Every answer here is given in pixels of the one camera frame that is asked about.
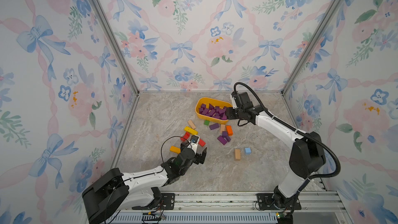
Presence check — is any purple long brick top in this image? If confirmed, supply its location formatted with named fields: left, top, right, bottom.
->
left=209, top=123, right=220, bottom=130

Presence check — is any purple brick slanted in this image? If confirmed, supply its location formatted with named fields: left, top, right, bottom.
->
left=217, top=136, right=228, bottom=145

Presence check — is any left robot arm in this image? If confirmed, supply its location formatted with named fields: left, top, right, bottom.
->
left=82, top=146, right=207, bottom=224

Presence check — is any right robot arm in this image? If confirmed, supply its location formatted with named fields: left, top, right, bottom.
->
left=227, top=91, right=341, bottom=209

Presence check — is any yellow plastic storage bin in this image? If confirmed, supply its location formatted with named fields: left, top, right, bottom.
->
left=195, top=97, right=232, bottom=124

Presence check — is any natural wood brick top centre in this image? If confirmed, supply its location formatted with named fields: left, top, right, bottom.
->
left=220, top=124, right=226, bottom=133

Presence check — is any natural wood brick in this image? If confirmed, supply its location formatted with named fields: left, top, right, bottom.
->
left=188, top=120, right=196, bottom=130
left=220, top=124, right=226, bottom=133
left=234, top=149, right=241, bottom=161

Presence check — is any red flat brick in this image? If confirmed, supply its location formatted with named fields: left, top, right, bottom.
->
left=198, top=139, right=206, bottom=147

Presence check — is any orange-yellow brick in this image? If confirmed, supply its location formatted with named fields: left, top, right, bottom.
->
left=170, top=146, right=181, bottom=154

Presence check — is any red bridge brick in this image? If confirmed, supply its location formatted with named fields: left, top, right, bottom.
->
left=180, top=132, right=191, bottom=142

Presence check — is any yellow long brick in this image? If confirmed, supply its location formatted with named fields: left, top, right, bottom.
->
left=184, top=126, right=198, bottom=135

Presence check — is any natural wood brick top left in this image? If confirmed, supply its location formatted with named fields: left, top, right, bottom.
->
left=188, top=120, right=196, bottom=130

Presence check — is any natural wood brick right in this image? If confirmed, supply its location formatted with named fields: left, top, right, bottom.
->
left=234, top=149, right=241, bottom=161

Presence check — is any light blue cube brick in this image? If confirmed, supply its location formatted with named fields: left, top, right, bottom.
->
left=245, top=147, right=251, bottom=155

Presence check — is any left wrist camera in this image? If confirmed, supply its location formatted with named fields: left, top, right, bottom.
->
left=187, top=135, right=200, bottom=153

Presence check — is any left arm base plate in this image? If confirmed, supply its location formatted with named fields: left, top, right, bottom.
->
left=132, top=193, right=175, bottom=210

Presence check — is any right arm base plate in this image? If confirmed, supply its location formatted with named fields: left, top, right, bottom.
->
left=256, top=192, right=302, bottom=211

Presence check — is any aluminium mounting rail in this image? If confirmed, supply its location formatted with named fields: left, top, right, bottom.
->
left=104, top=191, right=353, bottom=224

